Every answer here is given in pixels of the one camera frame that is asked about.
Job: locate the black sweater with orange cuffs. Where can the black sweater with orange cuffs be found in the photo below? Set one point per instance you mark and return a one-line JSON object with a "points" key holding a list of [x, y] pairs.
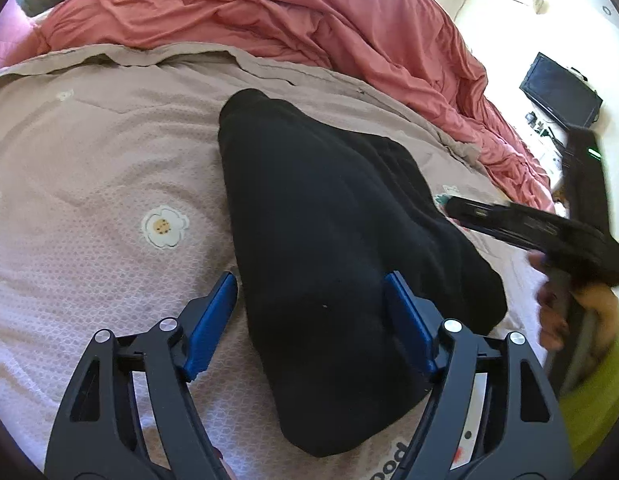
{"points": [[314, 210]]}

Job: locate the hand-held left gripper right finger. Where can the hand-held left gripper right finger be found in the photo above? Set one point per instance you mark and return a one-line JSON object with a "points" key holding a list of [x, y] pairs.
{"points": [[409, 325]]}

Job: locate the wall socket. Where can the wall socket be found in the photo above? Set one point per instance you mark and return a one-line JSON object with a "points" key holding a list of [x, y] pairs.
{"points": [[539, 2]]}

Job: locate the black monitor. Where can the black monitor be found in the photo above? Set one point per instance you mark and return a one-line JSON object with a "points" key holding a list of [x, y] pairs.
{"points": [[557, 87]]}

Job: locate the lime green clothing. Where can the lime green clothing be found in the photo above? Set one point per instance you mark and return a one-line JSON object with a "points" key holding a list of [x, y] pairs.
{"points": [[599, 400]]}

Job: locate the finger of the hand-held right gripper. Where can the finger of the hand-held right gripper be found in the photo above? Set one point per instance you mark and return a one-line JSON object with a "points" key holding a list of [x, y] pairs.
{"points": [[489, 217]]}

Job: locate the salmon pink duvet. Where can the salmon pink duvet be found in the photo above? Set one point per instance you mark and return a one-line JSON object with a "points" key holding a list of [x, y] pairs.
{"points": [[289, 20]]}

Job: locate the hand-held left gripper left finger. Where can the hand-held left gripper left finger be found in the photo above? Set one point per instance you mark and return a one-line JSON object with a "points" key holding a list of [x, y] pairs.
{"points": [[212, 325]]}

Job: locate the person's right hand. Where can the person's right hand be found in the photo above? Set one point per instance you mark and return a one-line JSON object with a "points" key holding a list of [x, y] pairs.
{"points": [[599, 310]]}

